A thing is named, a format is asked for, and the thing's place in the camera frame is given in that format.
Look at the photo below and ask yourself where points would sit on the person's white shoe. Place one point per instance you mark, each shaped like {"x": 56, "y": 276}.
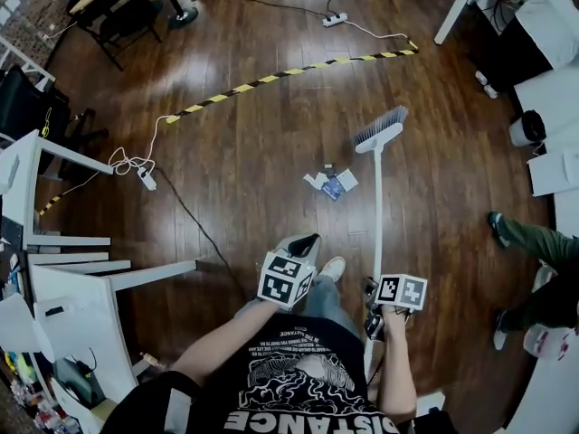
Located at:
{"x": 332, "y": 268}

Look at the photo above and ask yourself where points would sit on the yellow black hazard tape strip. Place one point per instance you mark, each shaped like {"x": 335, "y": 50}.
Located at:
{"x": 289, "y": 72}

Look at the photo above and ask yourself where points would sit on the white paper trash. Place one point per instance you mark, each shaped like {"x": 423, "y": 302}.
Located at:
{"x": 314, "y": 180}

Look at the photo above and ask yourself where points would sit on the white power strip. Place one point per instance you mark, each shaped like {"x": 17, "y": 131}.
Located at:
{"x": 335, "y": 19}
{"x": 147, "y": 179}

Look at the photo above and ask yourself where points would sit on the wooden floor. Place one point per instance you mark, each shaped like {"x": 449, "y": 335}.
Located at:
{"x": 271, "y": 120}

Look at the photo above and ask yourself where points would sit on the white broom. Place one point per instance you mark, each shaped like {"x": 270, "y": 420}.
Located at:
{"x": 379, "y": 197}

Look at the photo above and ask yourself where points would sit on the white cabinet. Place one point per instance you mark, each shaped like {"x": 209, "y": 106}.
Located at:
{"x": 554, "y": 174}

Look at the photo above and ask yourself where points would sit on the person's right forearm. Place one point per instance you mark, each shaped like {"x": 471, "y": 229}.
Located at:
{"x": 398, "y": 369}

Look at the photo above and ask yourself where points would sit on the white waste bin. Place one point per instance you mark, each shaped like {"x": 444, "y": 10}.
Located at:
{"x": 527, "y": 128}

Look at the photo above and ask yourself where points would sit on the black round stand base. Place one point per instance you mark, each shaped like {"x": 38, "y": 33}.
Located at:
{"x": 183, "y": 16}

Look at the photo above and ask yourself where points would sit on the white table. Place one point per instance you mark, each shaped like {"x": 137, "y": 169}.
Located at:
{"x": 68, "y": 260}

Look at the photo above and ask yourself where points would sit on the person's grey trouser leg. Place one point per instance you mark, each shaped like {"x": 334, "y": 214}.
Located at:
{"x": 323, "y": 299}

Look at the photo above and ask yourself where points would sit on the short yellow black tape strip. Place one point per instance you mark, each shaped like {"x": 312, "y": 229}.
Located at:
{"x": 50, "y": 204}

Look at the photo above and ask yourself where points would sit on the person's black printed t-shirt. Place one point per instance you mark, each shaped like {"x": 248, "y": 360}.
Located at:
{"x": 294, "y": 378}

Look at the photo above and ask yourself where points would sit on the person's left forearm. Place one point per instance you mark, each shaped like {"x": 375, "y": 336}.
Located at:
{"x": 212, "y": 346}

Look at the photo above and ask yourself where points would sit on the small black trash piece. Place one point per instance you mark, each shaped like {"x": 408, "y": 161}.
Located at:
{"x": 328, "y": 168}

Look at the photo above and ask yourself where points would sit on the blue card trash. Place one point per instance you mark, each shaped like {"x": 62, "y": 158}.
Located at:
{"x": 333, "y": 190}

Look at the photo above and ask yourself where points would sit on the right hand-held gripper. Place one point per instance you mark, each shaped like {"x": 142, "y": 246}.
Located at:
{"x": 402, "y": 292}

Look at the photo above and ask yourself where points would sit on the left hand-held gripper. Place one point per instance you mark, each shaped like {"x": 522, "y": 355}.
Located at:
{"x": 280, "y": 280}

